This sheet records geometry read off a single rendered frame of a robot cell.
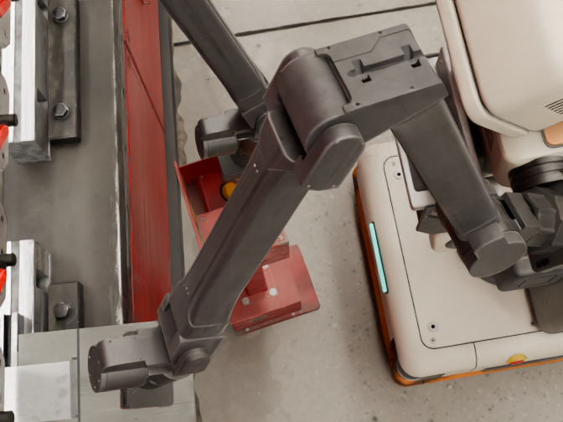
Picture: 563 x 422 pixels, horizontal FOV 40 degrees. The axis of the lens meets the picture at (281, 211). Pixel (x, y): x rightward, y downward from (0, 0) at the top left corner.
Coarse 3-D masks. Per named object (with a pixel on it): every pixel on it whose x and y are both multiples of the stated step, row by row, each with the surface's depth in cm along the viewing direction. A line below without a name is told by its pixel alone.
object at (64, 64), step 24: (48, 0) 149; (72, 0) 149; (48, 24) 147; (72, 24) 147; (48, 48) 146; (72, 48) 145; (48, 72) 144; (72, 72) 144; (48, 96) 143; (72, 96) 142; (48, 120) 141; (72, 120) 141
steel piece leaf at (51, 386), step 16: (16, 368) 118; (32, 368) 118; (48, 368) 117; (64, 368) 117; (16, 384) 117; (32, 384) 117; (48, 384) 117; (64, 384) 117; (16, 400) 116; (32, 400) 116; (48, 400) 116; (64, 400) 116; (16, 416) 115; (32, 416) 115; (48, 416) 115; (64, 416) 115
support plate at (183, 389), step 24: (24, 336) 119; (48, 336) 119; (72, 336) 119; (96, 336) 119; (120, 336) 119; (24, 360) 118; (48, 360) 118; (192, 384) 116; (96, 408) 116; (120, 408) 116; (144, 408) 115; (168, 408) 115; (192, 408) 115
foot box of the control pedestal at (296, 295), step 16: (272, 272) 211; (288, 272) 211; (304, 272) 222; (288, 288) 210; (304, 288) 221; (240, 304) 209; (256, 304) 209; (272, 304) 209; (288, 304) 209; (304, 304) 220; (240, 320) 208; (256, 320) 212; (272, 320) 218
